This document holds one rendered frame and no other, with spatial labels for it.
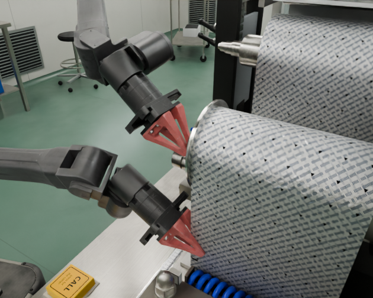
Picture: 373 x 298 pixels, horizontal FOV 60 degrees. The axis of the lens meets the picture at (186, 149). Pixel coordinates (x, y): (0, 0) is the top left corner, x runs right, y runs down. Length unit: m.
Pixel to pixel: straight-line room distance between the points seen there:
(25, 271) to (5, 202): 0.93
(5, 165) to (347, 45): 0.62
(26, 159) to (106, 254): 0.32
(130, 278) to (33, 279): 0.99
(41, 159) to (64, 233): 1.62
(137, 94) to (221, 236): 0.26
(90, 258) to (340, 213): 0.58
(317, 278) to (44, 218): 2.03
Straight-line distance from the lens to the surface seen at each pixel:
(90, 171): 0.56
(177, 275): 0.58
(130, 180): 0.56
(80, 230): 2.20
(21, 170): 0.64
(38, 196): 2.57
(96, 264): 0.82
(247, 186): 0.45
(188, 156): 0.46
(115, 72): 0.55
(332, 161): 0.43
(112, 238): 0.86
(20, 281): 1.74
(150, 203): 0.56
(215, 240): 0.55
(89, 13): 0.71
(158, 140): 0.55
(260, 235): 0.49
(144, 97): 0.53
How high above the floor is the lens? 1.52
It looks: 32 degrees down
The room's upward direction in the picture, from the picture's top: straight up
